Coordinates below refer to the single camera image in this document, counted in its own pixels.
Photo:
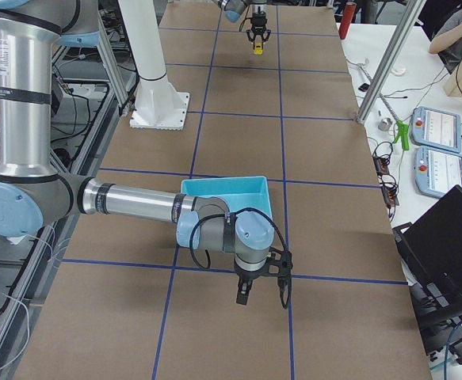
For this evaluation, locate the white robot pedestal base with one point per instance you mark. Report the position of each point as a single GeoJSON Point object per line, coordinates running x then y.
{"type": "Point", "coordinates": [158, 104]}

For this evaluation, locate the yellow beetle toy car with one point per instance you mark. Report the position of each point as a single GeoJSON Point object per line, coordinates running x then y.
{"type": "Point", "coordinates": [258, 48]}

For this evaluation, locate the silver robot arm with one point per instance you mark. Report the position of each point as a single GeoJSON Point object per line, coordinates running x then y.
{"type": "Point", "coordinates": [233, 10]}
{"type": "Point", "coordinates": [33, 193]}

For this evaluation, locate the red cylinder bottle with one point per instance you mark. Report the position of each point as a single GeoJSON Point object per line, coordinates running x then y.
{"type": "Point", "coordinates": [347, 18]}

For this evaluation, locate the aluminium frame post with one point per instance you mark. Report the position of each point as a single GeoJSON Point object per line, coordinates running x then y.
{"type": "Point", "coordinates": [394, 47]}

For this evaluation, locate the seated person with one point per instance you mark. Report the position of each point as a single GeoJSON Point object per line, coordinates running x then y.
{"type": "Point", "coordinates": [447, 43]}

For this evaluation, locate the teach pendant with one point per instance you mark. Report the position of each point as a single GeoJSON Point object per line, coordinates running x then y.
{"type": "Point", "coordinates": [436, 128]}
{"type": "Point", "coordinates": [437, 171]}

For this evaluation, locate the upper teach pendant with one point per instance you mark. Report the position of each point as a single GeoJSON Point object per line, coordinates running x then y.
{"type": "Point", "coordinates": [436, 128]}

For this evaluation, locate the light blue plastic bin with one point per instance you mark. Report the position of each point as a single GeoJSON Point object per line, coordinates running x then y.
{"type": "Point", "coordinates": [250, 194]}

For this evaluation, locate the lower teach pendant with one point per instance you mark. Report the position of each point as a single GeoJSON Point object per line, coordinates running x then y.
{"type": "Point", "coordinates": [437, 171]}

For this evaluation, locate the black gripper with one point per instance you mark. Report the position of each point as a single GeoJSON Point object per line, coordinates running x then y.
{"type": "Point", "coordinates": [247, 275]}
{"type": "Point", "coordinates": [257, 20]}

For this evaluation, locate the small metal cup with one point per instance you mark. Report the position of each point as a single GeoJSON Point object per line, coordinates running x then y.
{"type": "Point", "coordinates": [385, 124]}

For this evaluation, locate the black laptop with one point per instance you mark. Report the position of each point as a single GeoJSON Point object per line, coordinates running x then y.
{"type": "Point", "coordinates": [432, 249]}

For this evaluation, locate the green clamp tool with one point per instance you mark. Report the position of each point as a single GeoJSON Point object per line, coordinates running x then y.
{"type": "Point", "coordinates": [402, 135]}

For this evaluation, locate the orange black electronics board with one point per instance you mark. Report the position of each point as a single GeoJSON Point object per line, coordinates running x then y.
{"type": "Point", "coordinates": [381, 157]}

